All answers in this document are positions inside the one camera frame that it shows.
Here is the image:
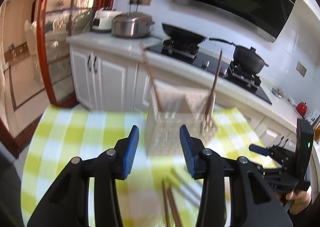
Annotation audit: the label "brown wooden chopstick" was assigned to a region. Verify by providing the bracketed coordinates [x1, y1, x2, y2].
[162, 179, 171, 227]
[167, 187, 183, 227]
[166, 178, 200, 208]
[171, 168, 201, 199]
[204, 49, 223, 120]
[139, 41, 163, 112]

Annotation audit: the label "person's right hand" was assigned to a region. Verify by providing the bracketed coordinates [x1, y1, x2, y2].
[285, 188, 311, 215]

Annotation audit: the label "small dishes on counter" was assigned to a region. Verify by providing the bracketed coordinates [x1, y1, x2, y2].
[272, 87, 295, 103]

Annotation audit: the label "green checkered tablecloth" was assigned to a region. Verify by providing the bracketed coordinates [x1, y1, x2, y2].
[21, 106, 274, 226]

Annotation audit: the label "black lidded pot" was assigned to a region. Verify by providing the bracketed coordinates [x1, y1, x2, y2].
[209, 37, 269, 75]

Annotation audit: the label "cream perforated utensil basket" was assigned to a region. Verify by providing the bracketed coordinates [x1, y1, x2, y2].
[144, 82, 219, 157]

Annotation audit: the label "black glass gas stove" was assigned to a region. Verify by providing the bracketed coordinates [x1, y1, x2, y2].
[147, 39, 272, 104]

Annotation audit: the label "black wok pan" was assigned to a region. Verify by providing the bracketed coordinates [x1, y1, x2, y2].
[162, 23, 207, 44]

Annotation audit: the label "silver rice cooker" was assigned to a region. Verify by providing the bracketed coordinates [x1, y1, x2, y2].
[111, 12, 155, 38]

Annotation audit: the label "white ornate dining chair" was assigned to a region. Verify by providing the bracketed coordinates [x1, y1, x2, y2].
[24, 20, 43, 85]

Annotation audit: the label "white electric cooker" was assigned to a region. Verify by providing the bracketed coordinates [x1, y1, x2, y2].
[92, 8, 123, 32]

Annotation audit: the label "red wooden sliding door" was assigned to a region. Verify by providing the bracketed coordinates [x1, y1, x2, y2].
[0, 0, 121, 159]

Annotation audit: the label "wall outlet right side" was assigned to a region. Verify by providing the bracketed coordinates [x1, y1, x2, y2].
[296, 62, 307, 77]

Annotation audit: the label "gold wall power outlet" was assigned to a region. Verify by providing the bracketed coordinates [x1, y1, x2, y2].
[129, 0, 152, 5]

